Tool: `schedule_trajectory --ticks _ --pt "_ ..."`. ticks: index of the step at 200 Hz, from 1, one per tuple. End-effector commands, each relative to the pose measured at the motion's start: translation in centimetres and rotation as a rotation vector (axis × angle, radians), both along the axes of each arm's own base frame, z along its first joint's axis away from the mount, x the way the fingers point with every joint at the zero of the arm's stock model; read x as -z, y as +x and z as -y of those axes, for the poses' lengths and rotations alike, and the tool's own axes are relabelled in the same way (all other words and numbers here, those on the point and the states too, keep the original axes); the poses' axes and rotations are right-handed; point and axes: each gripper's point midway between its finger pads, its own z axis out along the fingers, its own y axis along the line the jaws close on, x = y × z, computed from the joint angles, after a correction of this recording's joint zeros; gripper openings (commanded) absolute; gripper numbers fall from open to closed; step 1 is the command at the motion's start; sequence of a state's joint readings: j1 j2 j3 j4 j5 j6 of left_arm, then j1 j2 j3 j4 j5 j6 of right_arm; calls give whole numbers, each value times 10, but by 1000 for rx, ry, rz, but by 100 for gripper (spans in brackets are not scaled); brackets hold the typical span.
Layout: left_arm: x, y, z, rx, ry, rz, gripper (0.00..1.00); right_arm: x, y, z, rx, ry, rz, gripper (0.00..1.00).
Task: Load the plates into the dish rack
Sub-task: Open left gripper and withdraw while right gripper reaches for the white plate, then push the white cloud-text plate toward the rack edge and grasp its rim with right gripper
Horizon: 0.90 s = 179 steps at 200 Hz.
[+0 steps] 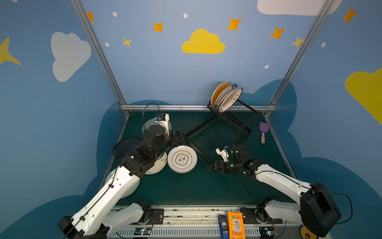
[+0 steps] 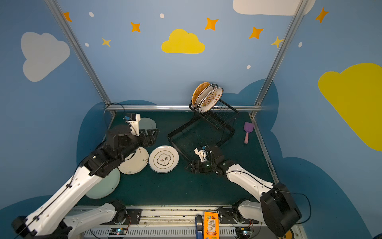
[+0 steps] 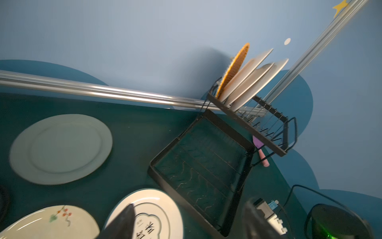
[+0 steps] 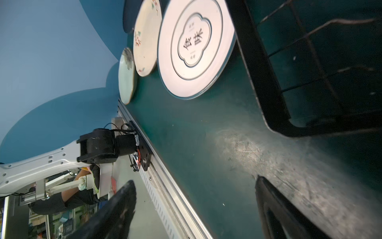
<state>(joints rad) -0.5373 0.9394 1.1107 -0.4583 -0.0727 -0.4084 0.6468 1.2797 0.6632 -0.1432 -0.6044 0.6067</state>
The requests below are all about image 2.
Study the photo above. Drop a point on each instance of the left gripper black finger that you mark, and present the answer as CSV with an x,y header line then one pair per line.
x,y
153,131
153,138

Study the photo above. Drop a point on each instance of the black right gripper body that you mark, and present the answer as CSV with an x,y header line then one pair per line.
x,y
198,167

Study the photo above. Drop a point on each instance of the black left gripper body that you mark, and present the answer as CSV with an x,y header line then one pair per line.
x,y
146,137

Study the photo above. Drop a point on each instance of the white plate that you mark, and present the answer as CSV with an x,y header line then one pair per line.
x,y
164,159

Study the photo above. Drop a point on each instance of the black wire dish rack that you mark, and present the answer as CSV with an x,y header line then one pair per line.
x,y
204,130

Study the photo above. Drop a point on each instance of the woven bamboo plate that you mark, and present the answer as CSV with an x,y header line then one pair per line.
x,y
198,91

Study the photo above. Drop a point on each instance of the green-rimmed Hao Wei plate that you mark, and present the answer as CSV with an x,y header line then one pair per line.
x,y
203,93

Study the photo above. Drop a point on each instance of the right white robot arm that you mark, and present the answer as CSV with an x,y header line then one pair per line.
x,y
278,209

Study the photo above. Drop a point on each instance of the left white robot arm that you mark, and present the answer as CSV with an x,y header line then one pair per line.
x,y
50,221

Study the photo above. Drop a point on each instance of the grey-green plain plate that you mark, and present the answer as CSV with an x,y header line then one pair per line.
x,y
147,123

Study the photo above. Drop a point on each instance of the cream floral plate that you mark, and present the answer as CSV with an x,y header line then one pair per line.
x,y
135,162

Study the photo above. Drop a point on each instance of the mint green leaf plate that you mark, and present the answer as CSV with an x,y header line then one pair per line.
x,y
106,186

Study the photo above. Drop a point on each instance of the orange box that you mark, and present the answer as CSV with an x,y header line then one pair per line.
x,y
211,225

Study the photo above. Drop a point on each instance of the small green circuit board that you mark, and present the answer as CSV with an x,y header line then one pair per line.
x,y
118,231

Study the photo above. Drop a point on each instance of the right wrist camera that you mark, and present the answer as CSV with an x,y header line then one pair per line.
x,y
202,153

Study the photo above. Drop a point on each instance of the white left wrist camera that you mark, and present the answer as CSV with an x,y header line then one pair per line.
x,y
133,121

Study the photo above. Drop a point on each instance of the aluminium frame rail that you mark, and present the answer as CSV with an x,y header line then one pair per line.
x,y
162,108

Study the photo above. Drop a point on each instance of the blue tool handle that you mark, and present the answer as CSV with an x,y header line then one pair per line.
x,y
199,227

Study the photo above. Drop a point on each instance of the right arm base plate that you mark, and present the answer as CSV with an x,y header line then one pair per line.
x,y
227,216

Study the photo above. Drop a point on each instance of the purple scoop, pink handle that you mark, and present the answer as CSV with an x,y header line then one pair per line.
x,y
248,128

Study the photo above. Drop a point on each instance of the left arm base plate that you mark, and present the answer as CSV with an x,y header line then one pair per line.
x,y
130,216

